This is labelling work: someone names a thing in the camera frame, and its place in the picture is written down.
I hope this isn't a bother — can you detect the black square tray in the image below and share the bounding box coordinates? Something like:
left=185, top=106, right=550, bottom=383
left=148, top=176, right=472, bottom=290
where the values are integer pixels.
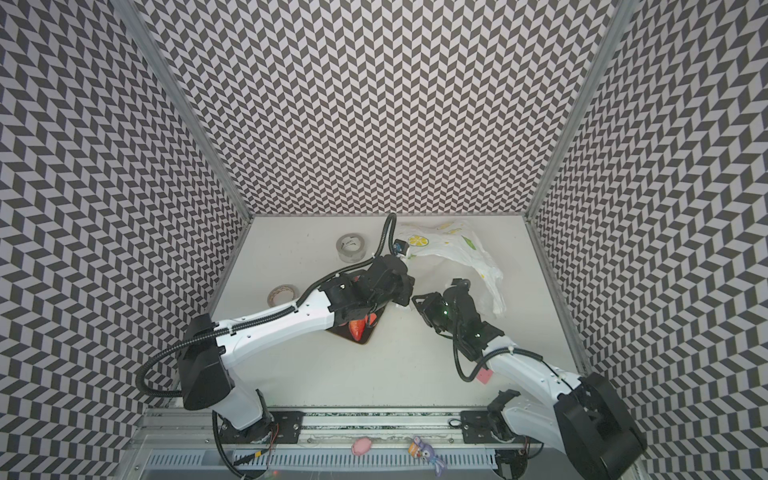
left=327, top=311, right=381, bottom=345

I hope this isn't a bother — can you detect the pink sticky note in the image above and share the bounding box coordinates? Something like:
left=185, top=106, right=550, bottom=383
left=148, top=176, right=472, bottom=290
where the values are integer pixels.
left=476, top=368, right=493, bottom=385

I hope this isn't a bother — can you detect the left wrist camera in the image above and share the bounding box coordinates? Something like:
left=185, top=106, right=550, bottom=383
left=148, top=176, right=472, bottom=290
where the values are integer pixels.
left=391, top=239, right=409, bottom=257

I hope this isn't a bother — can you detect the aluminium front rail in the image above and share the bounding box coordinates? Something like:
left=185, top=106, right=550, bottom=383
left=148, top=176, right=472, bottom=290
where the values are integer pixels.
left=126, top=404, right=564, bottom=451

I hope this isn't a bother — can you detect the fake red strawberry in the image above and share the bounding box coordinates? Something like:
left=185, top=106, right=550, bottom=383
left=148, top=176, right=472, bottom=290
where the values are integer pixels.
left=348, top=319, right=367, bottom=342

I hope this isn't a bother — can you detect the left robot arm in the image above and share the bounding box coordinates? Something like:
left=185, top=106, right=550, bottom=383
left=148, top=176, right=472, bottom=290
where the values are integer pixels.
left=135, top=213, right=415, bottom=437

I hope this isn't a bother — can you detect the purple toy figure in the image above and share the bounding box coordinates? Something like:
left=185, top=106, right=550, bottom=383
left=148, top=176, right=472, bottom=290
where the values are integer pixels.
left=408, top=436, right=447, bottom=477

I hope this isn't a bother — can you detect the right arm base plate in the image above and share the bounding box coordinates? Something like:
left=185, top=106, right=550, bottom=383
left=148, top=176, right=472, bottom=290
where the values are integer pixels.
left=458, top=410, right=525, bottom=445

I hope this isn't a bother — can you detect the beige tape roll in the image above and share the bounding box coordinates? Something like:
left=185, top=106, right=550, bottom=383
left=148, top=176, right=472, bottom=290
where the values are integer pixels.
left=267, top=284, right=300, bottom=308

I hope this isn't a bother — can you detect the pink toy on rail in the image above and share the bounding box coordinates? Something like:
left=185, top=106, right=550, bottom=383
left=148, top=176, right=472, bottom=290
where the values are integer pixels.
left=351, top=437, right=373, bottom=457

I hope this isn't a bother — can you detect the white plastic bag lemon print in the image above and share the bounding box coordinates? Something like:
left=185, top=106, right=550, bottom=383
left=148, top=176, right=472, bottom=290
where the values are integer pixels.
left=395, top=219, right=507, bottom=320

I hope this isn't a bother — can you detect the clear tape roll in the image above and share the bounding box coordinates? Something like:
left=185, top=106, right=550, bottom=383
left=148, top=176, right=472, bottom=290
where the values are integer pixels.
left=336, top=233, right=367, bottom=264

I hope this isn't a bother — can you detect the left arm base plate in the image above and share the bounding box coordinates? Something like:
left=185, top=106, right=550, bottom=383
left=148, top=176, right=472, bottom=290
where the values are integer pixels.
left=219, top=410, right=304, bottom=445

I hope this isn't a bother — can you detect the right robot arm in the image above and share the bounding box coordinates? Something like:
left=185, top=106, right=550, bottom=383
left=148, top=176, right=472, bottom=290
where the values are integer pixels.
left=412, top=279, right=648, bottom=479

